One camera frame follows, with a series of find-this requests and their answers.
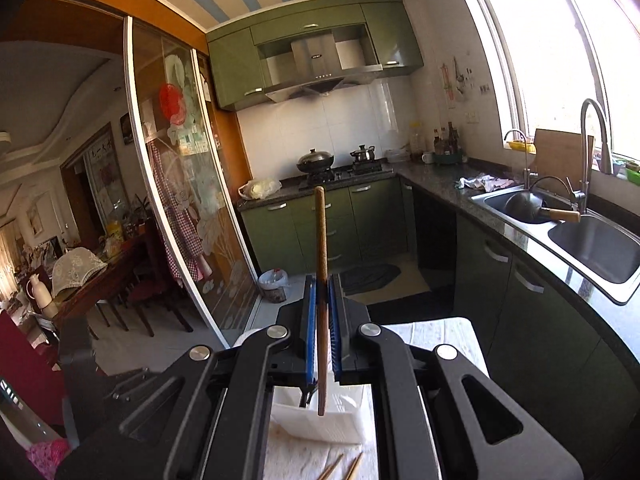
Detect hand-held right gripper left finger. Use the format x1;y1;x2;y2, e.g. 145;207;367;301
55;274;320;480

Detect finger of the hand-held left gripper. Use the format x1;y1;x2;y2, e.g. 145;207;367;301
102;367;151;403

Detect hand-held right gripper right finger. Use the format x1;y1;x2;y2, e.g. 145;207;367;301
327;274;584;480

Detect white plastic utensil holder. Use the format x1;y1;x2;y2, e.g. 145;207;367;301
270;384;366;445

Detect red sofa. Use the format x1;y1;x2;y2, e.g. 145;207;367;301
0;310;66;411

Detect white thermos jug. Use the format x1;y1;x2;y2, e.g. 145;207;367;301
27;272;58;318

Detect small trash bin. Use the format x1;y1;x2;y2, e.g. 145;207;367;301
257;269;291;303

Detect dark floor mat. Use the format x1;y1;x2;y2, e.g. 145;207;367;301
340;264;401;296

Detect dark wooden dining table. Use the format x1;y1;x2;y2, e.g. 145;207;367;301
50;240;156;321

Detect white lace food cover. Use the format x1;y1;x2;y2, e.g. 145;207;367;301
50;250;108;301

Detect dark wooden chair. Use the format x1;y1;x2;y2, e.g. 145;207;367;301
120;220;196;336

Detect white floral tablecloth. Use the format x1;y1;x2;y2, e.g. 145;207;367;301
235;317;488;480

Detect pink patterned clothing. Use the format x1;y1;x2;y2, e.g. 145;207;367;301
27;437;71;476

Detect yellow snack packets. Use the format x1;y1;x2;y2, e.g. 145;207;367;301
102;220;126;256

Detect potted plant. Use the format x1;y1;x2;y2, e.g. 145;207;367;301
127;195;151;226

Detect white plastic bag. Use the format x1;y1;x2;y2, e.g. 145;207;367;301
238;178;282;200

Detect black gas stove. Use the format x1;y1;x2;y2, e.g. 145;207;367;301
299;162;396;190

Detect red checkered apron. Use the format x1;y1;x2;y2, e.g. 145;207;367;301
147;137;211;281

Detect black lidded pot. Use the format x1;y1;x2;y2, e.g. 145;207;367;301
296;148;336;174

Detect printed glass sliding door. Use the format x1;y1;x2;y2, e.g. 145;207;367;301
122;15;261;348

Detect dark granite countertop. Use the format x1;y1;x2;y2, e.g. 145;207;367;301
235;160;640;361

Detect crumpled dish cloth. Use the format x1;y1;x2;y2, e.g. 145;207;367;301
454;172;516;192

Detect small steel faucet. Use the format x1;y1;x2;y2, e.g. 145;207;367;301
502;129;532;186

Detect steel double sink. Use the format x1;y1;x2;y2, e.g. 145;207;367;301
470;185;640;306

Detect steel range hood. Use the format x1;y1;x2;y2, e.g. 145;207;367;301
257;30;383;103

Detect wooden cutting board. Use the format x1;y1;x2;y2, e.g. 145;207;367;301
532;129;596;186

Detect tall steel faucet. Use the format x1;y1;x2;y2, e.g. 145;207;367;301
570;99;613;216

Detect kitchen window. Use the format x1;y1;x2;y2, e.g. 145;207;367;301
450;0;640;176

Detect calligraphy wall hanging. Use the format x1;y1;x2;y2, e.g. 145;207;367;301
82;127;126;226

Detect black wok with wooden handle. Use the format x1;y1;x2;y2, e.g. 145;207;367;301
504;176;582;224

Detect green wall cabinets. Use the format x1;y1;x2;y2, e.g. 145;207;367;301
206;2;426;111

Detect wall hooks with utensils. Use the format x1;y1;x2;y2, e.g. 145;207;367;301
440;57;476;108

